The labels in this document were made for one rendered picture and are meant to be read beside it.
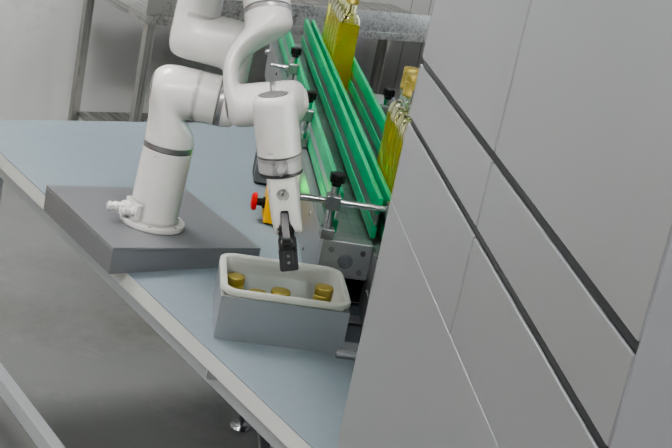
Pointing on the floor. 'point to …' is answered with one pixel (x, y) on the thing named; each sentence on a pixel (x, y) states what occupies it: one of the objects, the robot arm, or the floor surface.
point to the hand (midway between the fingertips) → (288, 254)
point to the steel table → (302, 7)
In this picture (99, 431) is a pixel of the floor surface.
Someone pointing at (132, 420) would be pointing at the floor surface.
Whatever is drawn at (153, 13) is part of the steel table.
